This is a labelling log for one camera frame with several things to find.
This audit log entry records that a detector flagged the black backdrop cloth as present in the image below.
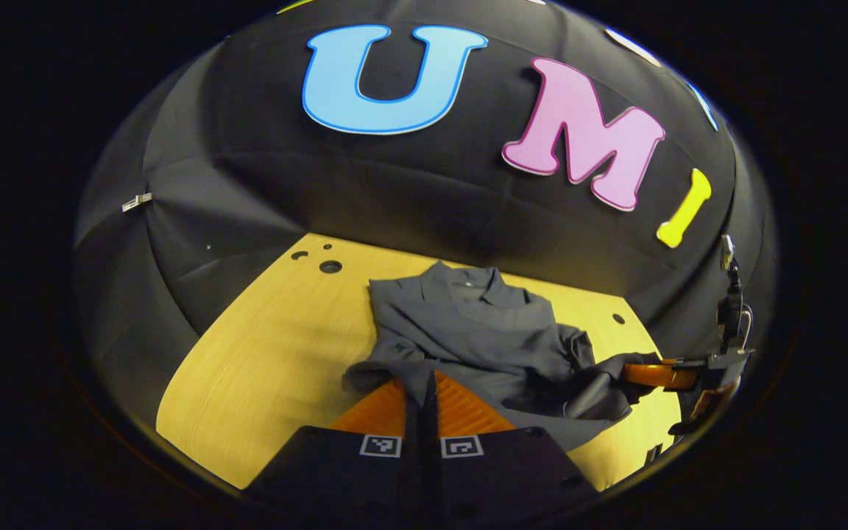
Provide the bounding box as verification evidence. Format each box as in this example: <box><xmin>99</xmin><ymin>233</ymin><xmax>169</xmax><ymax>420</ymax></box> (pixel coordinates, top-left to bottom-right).
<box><xmin>74</xmin><ymin>0</ymin><xmax>774</xmax><ymax>442</ymax></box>

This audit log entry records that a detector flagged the grey collared shirt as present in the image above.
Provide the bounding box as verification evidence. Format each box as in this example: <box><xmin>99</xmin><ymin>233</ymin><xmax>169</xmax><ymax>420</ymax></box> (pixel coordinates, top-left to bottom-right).
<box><xmin>342</xmin><ymin>261</ymin><xmax>664</xmax><ymax>453</ymax></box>

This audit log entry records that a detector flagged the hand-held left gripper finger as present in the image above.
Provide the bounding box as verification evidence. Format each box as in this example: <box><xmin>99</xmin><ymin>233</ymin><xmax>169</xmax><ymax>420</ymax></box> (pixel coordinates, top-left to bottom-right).
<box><xmin>424</xmin><ymin>370</ymin><xmax>600</xmax><ymax>510</ymax></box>
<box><xmin>244</xmin><ymin>372</ymin><xmax>425</xmax><ymax>510</ymax></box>

